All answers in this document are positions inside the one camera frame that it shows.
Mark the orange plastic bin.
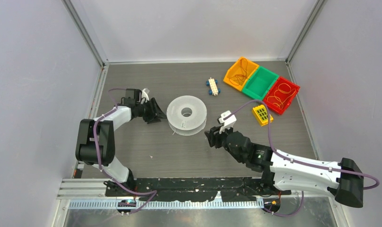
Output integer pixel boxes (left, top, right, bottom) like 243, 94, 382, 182
223, 57, 259, 91

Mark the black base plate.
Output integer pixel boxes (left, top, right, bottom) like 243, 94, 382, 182
104, 177, 292, 203

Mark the orange cable in orange bin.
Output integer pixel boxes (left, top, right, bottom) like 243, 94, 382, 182
230, 58, 250, 86

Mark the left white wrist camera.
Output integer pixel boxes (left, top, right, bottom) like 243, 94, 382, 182
120, 88, 151, 106

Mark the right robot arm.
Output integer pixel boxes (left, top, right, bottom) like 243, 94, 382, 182
204, 126, 364, 208

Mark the red plastic bin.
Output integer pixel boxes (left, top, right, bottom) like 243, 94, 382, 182
263, 77, 300, 115

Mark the aluminium rail frame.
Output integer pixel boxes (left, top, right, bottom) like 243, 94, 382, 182
57, 178, 106, 199

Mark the yellow cable in red bin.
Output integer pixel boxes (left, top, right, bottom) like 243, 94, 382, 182
268, 87, 296, 110

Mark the green plastic bin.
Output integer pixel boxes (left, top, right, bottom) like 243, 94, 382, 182
242, 66, 279, 101

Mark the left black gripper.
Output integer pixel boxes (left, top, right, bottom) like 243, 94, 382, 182
136, 98, 166, 124

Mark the clear plastic cable spool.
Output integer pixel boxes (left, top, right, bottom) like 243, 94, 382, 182
166, 96, 208, 136

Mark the yellow grid block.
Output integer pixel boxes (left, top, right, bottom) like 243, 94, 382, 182
252, 105, 274, 126

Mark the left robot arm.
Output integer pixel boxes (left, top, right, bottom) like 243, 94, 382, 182
75, 97, 167, 196

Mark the slotted cable duct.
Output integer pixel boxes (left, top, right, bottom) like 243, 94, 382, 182
68, 198, 264, 210

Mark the beige blue connector block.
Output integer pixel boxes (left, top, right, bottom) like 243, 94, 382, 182
206, 78, 221, 96

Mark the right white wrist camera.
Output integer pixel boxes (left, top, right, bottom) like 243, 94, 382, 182
218, 110, 237, 134

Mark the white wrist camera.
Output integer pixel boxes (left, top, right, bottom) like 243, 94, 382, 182
120, 88, 151, 106
218, 110, 237, 134

